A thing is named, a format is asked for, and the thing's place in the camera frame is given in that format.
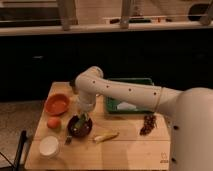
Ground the green pepper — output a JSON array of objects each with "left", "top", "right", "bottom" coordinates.
[{"left": 75, "top": 113, "right": 89, "bottom": 130}]

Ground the orange bowl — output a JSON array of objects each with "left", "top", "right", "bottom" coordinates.
[{"left": 44, "top": 93, "right": 70, "bottom": 116}]

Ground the green tray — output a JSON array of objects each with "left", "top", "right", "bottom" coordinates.
[{"left": 105, "top": 78, "right": 153, "bottom": 114}]

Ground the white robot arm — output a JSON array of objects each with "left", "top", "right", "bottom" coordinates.
[{"left": 75, "top": 66, "right": 213, "bottom": 171}]

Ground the white cup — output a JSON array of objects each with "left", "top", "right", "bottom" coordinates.
[{"left": 39, "top": 136, "right": 59, "bottom": 158}]

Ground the small dark object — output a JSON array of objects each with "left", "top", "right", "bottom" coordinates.
[{"left": 65, "top": 135, "right": 72, "bottom": 145}]

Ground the dark purple bowl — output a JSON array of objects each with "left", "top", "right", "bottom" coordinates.
[{"left": 67, "top": 115, "right": 93, "bottom": 138}]

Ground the wooden board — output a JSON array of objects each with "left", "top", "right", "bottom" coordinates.
[{"left": 24, "top": 81, "right": 172, "bottom": 171}]

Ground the orange fruit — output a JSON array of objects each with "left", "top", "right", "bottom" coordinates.
[{"left": 47, "top": 117, "right": 61, "bottom": 129}]

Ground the dark grape bunch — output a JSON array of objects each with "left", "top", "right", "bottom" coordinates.
[{"left": 140, "top": 115, "right": 156, "bottom": 136}]

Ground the black stand pole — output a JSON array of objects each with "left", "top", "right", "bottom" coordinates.
[{"left": 12, "top": 130, "right": 27, "bottom": 171}]

